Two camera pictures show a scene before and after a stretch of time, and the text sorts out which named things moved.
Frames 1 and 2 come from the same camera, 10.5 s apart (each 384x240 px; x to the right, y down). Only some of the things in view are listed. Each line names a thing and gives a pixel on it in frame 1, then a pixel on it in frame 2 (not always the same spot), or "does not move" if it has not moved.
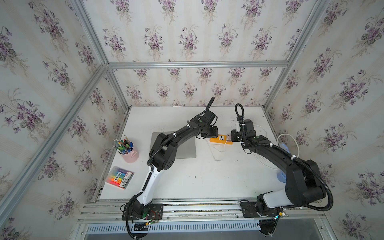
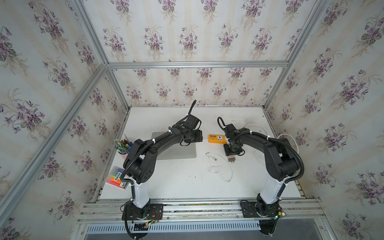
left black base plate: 155,212 does not move
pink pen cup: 126,149 does not move
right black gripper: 233,134 → 227,152
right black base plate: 249,210 does not move
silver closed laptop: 186,149 does not move
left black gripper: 215,134 → 199,136
